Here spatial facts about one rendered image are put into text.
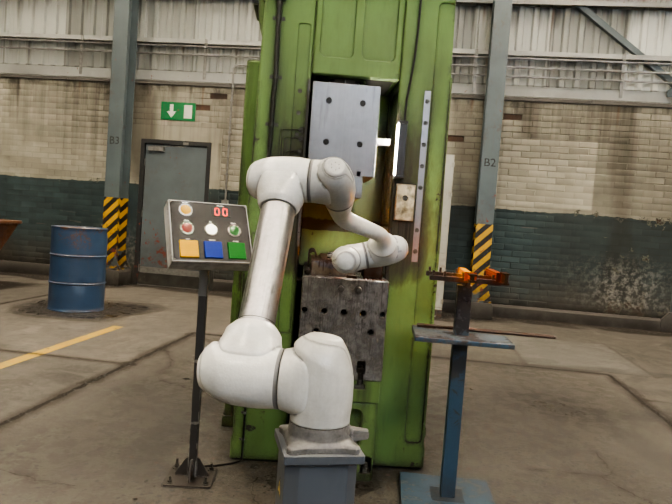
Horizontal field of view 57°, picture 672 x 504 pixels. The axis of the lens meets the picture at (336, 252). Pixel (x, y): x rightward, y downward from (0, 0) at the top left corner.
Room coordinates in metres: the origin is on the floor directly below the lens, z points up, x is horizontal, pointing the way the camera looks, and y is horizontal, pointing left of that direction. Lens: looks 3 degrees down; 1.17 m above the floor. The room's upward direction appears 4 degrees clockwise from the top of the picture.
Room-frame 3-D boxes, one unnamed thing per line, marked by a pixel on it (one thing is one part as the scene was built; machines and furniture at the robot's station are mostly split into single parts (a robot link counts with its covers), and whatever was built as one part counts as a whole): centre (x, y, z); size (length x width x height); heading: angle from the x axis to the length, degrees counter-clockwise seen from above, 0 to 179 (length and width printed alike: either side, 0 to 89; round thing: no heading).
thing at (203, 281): (2.63, 0.56, 0.54); 0.04 x 0.04 x 1.08; 3
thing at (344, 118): (2.95, -0.03, 1.56); 0.42 x 0.39 x 0.40; 3
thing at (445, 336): (2.61, -0.55, 0.71); 0.40 x 0.30 x 0.02; 86
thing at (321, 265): (2.95, 0.02, 0.96); 0.42 x 0.20 x 0.09; 3
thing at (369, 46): (3.10, -0.02, 2.06); 0.44 x 0.41 x 0.47; 3
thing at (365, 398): (2.96, -0.04, 0.23); 0.55 x 0.37 x 0.47; 3
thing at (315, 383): (1.55, 0.02, 0.77); 0.18 x 0.16 x 0.22; 84
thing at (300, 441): (1.55, -0.01, 0.63); 0.22 x 0.18 x 0.06; 102
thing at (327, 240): (3.27, -0.01, 1.37); 0.41 x 0.10 x 0.91; 93
